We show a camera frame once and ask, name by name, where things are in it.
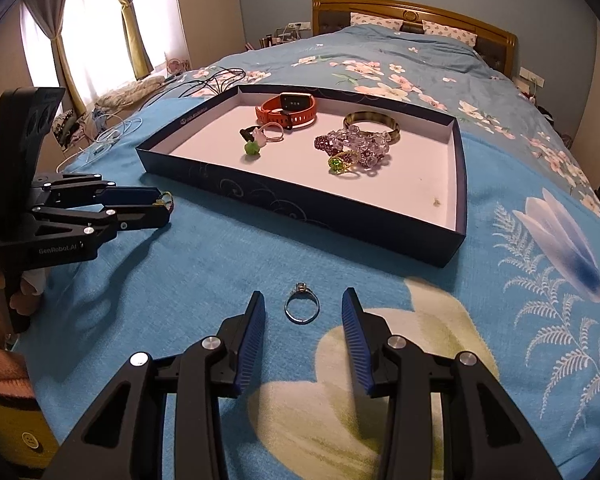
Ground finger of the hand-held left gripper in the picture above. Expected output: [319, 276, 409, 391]
[30, 202, 173, 241]
[32, 172, 162, 208]

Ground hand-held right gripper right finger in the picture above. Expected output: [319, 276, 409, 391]
[341, 287, 563, 480]

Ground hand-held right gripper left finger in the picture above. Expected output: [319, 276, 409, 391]
[42, 290, 267, 480]

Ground silver ring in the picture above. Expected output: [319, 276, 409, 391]
[285, 282, 321, 324]

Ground pink flower ring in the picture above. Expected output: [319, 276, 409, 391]
[237, 126, 268, 147]

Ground dark blue box lid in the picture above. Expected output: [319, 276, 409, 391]
[135, 85, 467, 268]

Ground green gem gold ring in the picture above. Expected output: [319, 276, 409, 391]
[327, 152, 361, 176]

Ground purple beaded bracelet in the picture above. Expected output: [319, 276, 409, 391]
[314, 127, 393, 171]

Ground person's left forearm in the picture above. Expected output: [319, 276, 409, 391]
[0, 260, 33, 401]

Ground person's left hand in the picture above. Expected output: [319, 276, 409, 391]
[7, 267, 48, 313]

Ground blue flower blanket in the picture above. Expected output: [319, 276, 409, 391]
[10, 95, 600, 480]

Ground folded bedding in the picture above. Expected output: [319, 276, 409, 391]
[96, 75, 167, 108]

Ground white sheer curtain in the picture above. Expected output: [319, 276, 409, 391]
[22, 0, 191, 111]

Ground grey and olive curtain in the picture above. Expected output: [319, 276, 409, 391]
[19, 0, 88, 116]
[90, 0, 153, 78]

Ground orange smartwatch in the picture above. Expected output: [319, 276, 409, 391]
[256, 92, 318, 131]

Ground olive bangle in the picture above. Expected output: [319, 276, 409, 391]
[343, 111, 401, 145]

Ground yellow garment with button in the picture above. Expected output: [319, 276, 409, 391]
[0, 385, 61, 471]

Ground floral blue duvet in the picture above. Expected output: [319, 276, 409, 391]
[180, 25, 600, 216]

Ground heart print pillow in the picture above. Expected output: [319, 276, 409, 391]
[422, 20, 478, 47]
[350, 11, 405, 31]

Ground wooden headboard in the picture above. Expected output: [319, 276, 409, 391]
[311, 0, 518, 78]

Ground white cable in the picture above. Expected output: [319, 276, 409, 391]
[77, 116, 143, 153]

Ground black charger cable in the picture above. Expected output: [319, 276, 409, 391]
[155, 66, 248, 101]

